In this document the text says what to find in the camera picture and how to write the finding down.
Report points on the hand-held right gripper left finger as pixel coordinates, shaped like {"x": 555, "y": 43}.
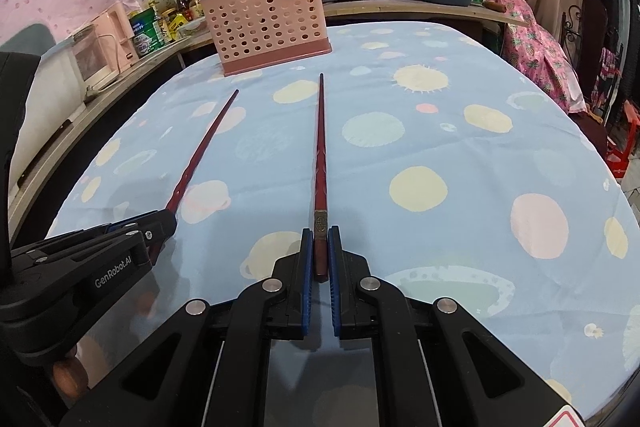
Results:
{"x": 306, "y": 284}

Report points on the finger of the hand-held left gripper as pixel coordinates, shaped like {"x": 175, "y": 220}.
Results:
{"x": 157, "y": 232}
{"x": 125, "y": 226}

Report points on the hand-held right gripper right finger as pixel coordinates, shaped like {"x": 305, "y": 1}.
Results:
{"x": 337, "y": 284}

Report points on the dark red chopstick silver band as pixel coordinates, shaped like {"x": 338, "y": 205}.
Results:
{"x": 320, "y": 167}
{"x": 201, "y": 151}

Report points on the pink perforated chopstick basket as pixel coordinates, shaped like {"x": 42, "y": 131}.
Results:
{"x": 260, "y": 27}

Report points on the person's left hand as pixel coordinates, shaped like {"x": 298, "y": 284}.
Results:
{"x": 71, "y": 374}

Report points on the blue planet print tablecloth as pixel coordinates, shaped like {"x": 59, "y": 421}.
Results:
{"x": 450, "y": 147}

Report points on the pink kitchen appliance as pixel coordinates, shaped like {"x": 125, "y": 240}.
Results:
{"x": 122, "y": 32}

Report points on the yellow packet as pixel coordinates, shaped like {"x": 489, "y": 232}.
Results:
{"x": 177, "y": 27}

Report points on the glass food container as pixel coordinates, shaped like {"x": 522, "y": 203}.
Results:
{"x": 194, "y": 28}

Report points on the yellow cap bottle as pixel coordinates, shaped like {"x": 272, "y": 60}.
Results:
{"x": 193, "y": 6}

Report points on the light wooden board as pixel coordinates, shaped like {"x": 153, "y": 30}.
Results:
{"x": 425, "y": 12}

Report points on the pink floral cloth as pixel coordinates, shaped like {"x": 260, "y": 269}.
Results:
{"x": 537, "y": 47}

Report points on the red plastic stool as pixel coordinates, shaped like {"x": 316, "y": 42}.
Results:
{"x": 625, "y": 142}

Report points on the dark metal chair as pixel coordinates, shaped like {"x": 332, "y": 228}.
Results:
{"x": 592, "y": 57}

